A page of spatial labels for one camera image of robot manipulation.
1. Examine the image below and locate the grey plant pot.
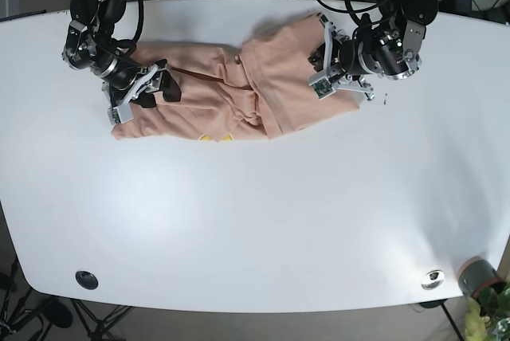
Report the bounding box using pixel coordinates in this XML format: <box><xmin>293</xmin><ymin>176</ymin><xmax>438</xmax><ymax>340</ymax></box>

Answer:
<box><xmin>457</xmin><ymin>257</ymin><xmax>506</xmax><ymax>300</ymax></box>

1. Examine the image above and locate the silver table grommet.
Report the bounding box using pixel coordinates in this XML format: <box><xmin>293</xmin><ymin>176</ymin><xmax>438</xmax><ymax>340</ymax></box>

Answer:
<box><xmin>421</xmin><ymin>270</ymin><xmax>445</xmax><ymax>290</ymax></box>

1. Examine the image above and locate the peach T-shirt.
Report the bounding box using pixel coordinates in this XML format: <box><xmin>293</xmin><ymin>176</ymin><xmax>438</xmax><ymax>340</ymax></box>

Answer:
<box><xmin>112</xmin><ymin>14</ymin><xmax>361</xmax><ymax>141</ymax></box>

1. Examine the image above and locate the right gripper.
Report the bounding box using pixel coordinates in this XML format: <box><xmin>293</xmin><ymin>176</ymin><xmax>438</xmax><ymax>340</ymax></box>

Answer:
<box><xmin>97</xmin><ymin>54</ymin><xmax>182</xmax><ymax>125</ymax></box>

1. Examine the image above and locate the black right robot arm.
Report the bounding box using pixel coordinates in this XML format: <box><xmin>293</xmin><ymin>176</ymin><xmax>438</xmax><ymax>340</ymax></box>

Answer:
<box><xmin>62</xmin><ymin>0</ymin><xmax>182</xmax><ymax>124</ymax></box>

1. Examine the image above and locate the black table grommet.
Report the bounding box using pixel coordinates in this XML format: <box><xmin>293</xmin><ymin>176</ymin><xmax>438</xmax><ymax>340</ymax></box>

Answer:
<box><xmin>75</xmin><ymin>270</ymin><xmax>99</xmax><ymax>290</ymax></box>

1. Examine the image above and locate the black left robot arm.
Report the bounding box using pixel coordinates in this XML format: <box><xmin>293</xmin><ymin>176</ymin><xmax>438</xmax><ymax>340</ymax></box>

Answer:
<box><xmin>308</xmin><ymin>0</ymin><xmax>439</xmax><ymax>100</ymax></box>

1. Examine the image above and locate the green potted plant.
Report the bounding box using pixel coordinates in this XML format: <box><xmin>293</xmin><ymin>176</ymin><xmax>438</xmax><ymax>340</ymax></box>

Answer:
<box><xmin>465</xmin><ymin>282</ymin><xmax>509</xmax><ymax>341</ymax></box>

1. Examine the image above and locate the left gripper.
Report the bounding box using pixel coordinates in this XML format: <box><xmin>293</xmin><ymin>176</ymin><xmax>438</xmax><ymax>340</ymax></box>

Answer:
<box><xmin>308</xmin><ymin>14</ymin><xmax>423</xmax><ymax>101</ymax></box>

